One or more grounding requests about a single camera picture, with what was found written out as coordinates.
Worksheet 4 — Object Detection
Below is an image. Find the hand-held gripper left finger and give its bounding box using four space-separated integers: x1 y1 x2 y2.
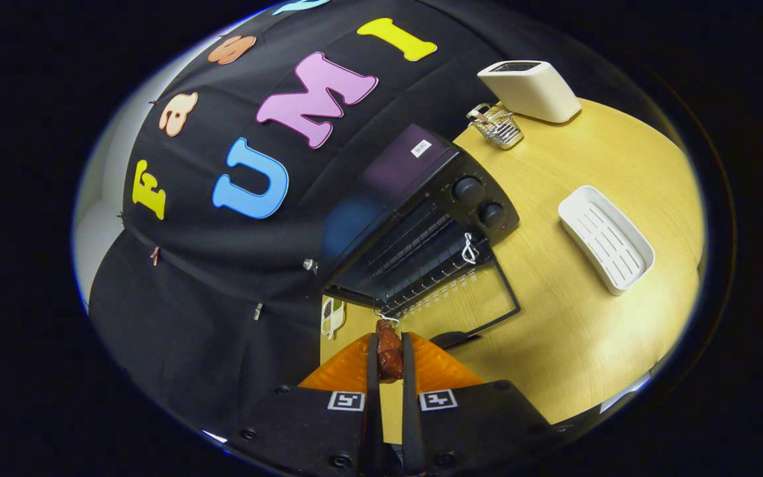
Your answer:
226 333 385 477

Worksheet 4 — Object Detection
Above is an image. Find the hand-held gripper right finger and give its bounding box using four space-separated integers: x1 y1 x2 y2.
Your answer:
401 331 558 476

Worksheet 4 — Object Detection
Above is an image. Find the brown meat piece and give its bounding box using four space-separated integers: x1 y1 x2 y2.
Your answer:
375 319 405 384

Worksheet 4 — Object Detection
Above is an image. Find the black toaster oven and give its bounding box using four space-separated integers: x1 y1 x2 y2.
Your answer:
321 124 523 350

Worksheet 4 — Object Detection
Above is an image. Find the white pop-up toaster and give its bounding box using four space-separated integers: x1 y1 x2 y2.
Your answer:
477 60 582 124

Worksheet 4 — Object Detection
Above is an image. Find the divided dish of beans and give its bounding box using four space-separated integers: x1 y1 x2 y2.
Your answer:
321 297 346 340

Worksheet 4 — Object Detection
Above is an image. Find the black backdrop cloth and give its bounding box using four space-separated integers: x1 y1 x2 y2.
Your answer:
87 0 621 438

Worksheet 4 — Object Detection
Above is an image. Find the white rectangular dish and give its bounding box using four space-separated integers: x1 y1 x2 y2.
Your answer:
558 185 656 296

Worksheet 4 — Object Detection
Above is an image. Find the small wire basket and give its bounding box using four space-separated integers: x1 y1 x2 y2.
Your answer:
466 103 524 150

